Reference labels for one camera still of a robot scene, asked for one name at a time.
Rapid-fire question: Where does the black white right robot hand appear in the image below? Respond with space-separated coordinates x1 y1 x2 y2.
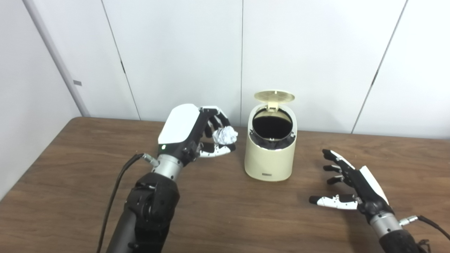
309 149 394 223

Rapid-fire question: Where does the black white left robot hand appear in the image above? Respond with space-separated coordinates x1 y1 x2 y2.
158 104 237 166

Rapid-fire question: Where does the white paper ball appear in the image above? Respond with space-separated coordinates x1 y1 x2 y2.
213 126 238 145

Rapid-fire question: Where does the round cream bin lid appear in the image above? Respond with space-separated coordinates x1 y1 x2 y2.
254 90 295 111

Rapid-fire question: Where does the black bin liner bag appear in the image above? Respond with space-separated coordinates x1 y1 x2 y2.
250 109 294 143

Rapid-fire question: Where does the cream desktop trash bin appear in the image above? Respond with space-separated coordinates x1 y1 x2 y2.
244 104 298 182

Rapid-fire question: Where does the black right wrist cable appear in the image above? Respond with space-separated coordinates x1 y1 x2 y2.
399 215 450 241

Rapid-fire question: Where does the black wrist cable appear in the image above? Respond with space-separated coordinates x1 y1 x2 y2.
399 215 450 241
96 153 159 253

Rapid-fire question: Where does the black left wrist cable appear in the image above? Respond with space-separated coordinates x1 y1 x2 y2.
96 153 159 253

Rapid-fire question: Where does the grey wall corner post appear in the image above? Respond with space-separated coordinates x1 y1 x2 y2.
23 0 90 117

